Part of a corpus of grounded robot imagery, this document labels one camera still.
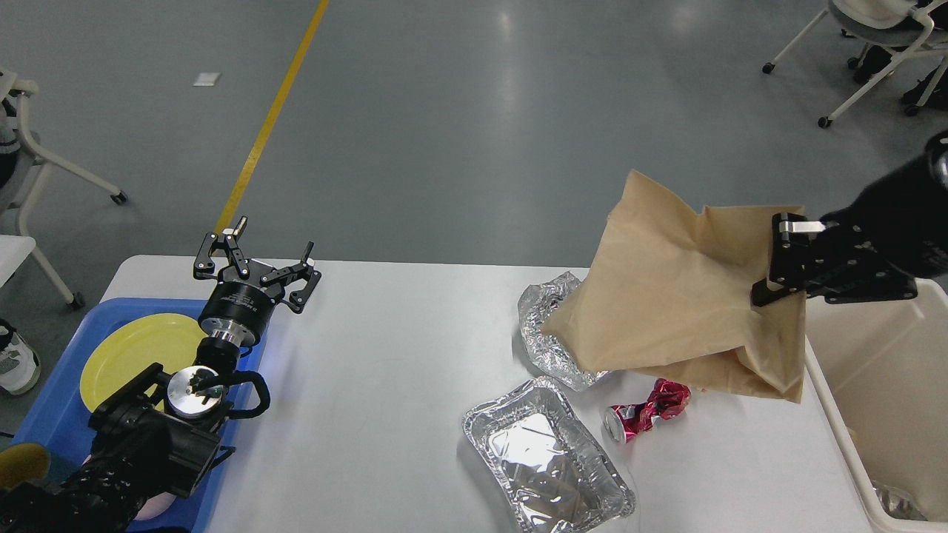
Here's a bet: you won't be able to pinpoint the yellow plastic plate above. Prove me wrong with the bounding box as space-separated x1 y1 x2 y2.
80 313 204 412

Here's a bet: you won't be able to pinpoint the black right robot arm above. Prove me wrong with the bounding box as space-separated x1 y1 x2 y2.
750 132 947 307

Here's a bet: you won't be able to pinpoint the seated person dark trousers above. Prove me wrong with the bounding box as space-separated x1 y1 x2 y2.
848 0 948 112

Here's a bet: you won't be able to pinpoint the brown paper bag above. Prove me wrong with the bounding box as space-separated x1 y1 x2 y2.
542 171 806 403

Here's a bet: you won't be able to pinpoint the pink plastic mug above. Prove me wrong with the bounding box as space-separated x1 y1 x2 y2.
133 492 177 522

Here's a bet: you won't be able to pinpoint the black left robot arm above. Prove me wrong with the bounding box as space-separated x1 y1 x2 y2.
2 217 321 532

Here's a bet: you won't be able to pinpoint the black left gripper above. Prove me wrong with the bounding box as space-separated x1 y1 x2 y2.
193 216 322 347

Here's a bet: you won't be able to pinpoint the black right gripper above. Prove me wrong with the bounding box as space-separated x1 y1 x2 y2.
750 212 918 307

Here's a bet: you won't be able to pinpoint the small white side table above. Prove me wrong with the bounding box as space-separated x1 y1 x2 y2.
0 234 36 286

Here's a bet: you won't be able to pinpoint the blue plastic tray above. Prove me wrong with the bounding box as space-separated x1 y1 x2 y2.
13 298 226 532

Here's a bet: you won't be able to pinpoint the grey office chair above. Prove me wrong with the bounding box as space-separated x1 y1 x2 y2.
2 67 128 309

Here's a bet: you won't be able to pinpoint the beige plastic bin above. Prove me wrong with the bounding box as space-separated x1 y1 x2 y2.
806 280 947 532

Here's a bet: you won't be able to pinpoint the aluminium foil tray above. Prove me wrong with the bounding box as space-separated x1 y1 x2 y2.
461 377 638 532

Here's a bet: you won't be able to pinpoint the aluminium foil sheet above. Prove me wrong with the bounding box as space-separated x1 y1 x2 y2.
517 271 610 392

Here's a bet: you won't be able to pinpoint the blue yellow cup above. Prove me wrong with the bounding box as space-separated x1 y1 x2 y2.
1 443 51 489

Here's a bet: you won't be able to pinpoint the white rolling chair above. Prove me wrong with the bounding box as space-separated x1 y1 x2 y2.
761 0 948 130

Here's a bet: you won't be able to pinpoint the standing person dark trousers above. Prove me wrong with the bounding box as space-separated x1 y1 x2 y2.
1 98 41 397

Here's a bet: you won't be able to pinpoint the crushed red can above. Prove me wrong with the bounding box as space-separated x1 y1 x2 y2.
602 378 692 444

